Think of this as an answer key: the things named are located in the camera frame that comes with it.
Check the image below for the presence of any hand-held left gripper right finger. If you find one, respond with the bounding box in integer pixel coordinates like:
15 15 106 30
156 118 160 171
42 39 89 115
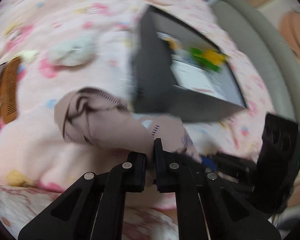
153 138 282 240

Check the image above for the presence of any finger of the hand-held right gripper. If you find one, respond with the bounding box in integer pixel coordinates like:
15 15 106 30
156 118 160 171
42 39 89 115
200 155 218 173

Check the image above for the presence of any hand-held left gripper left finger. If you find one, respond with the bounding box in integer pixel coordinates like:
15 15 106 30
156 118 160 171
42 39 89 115
18 152 147 240

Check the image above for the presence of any pinkish brown cloth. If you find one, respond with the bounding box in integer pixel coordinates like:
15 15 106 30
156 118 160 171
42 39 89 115
54 87 203 163

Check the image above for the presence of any black box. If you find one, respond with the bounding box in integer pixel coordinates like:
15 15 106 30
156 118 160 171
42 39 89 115
130 5 248 123

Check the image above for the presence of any green yellow snack packet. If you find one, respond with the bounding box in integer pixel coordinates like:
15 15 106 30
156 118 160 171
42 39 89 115
190 46 229 73

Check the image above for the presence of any brown wooden comb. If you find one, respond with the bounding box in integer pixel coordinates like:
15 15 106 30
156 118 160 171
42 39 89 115
0 56 23 124

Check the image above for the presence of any grey padded headboard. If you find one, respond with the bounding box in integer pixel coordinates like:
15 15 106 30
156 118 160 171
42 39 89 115
211 0 300 125

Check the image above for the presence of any white plush toy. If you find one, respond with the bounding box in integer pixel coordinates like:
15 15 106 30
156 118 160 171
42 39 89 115
46 34 97 67

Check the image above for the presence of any pink printed blanket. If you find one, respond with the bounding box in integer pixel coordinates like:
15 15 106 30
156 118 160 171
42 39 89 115
0 0 278 240

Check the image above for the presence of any peach wall sticker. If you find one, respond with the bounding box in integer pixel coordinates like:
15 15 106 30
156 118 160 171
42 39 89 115
279 11 300 75

